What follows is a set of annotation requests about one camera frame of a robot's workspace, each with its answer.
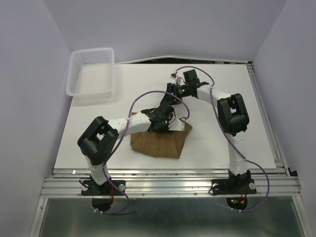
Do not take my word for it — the brown fabric skirt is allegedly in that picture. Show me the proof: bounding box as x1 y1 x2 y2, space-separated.
130 122 193 159

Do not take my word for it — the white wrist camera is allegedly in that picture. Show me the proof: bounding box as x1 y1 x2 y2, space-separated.
168 118 186 131
170 71 185 86

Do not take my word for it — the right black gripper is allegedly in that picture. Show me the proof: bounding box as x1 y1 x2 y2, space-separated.
162 82 190 105

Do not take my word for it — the purple cable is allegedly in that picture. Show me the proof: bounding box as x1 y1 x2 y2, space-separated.
92 90 190 215
175 66 271 213

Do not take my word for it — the aluminium frame rail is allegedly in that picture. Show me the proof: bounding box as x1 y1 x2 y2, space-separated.
31 64 312 237

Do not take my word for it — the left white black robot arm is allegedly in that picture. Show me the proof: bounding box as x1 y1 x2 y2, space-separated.
77 102 185 195

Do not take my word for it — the white plastic mesh basket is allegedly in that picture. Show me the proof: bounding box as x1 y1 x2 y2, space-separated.
66 48 115 100

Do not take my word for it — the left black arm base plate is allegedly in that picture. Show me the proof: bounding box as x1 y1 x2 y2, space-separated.
79 178 126 214

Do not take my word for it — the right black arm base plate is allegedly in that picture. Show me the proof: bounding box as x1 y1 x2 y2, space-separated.
208 178 257 212

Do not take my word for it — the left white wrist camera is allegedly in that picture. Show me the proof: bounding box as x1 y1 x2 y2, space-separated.
168 118 186 131

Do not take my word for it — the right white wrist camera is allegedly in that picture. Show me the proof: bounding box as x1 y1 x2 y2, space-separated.
170 71 185 86

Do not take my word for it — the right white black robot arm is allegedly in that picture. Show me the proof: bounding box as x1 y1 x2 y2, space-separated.
163 66 253 196

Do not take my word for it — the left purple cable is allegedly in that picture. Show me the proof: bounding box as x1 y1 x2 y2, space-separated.
92 90 190 215

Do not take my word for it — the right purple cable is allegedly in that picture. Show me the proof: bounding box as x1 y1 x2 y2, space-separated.
175 66 271 213

